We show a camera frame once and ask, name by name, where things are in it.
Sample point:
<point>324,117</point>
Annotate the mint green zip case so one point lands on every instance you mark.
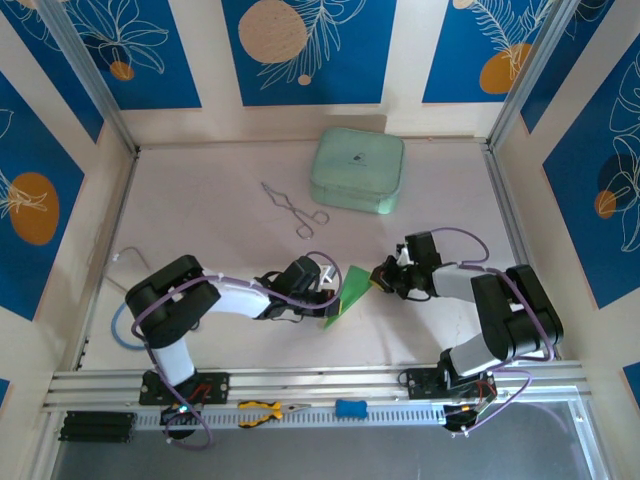
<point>357,170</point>

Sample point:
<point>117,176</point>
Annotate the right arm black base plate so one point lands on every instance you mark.
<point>420,384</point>

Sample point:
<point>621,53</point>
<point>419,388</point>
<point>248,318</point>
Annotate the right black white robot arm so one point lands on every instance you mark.
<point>520,315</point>

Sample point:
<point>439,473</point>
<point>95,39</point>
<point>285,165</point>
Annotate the black rimmed round lens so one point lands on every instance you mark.
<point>195,327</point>

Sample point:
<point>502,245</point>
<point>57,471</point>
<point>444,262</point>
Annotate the green paper sheet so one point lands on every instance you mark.
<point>355,290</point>

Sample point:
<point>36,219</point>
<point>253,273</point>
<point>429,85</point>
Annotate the aluminium frame post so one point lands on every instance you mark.
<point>540,65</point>
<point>85,70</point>

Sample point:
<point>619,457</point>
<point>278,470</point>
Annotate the blue bone shaped object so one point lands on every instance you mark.
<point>351,408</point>

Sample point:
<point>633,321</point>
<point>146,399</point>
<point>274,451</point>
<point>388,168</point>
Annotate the black stacked bars block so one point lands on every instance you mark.
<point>97,427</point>

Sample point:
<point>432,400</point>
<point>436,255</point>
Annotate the aluminium mounting rail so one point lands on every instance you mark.
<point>300,380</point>

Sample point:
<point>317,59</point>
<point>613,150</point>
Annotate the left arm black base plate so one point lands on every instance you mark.
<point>215,387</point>

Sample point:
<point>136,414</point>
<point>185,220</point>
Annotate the aluminium table side rail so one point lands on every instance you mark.
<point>107,250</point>
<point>515,235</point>

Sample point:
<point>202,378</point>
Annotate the metal crucible tongs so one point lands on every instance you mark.
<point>287,204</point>

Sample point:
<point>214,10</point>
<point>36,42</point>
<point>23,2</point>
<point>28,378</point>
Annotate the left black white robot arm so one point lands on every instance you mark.
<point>170,305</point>

